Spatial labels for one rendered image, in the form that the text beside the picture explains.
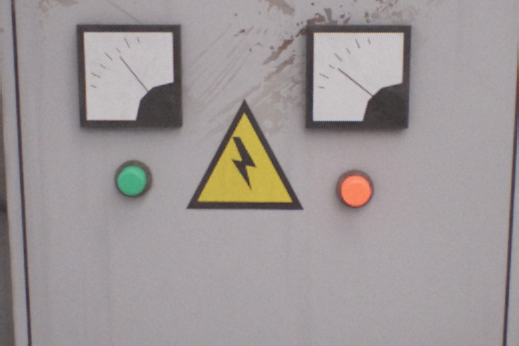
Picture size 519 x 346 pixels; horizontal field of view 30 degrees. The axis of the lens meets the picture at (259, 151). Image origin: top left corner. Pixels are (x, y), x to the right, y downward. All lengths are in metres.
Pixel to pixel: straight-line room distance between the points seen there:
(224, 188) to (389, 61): 0.16
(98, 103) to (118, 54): 0.04
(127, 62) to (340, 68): 0.16
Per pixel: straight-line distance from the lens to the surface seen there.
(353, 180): 0.76
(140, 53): 0.76
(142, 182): 0.77
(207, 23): 0.76
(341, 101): 0.76
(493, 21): 0.77
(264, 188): 0.78
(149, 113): 0.76
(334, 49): 0.75
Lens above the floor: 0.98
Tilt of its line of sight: 11 degrees down
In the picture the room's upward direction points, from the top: straight up
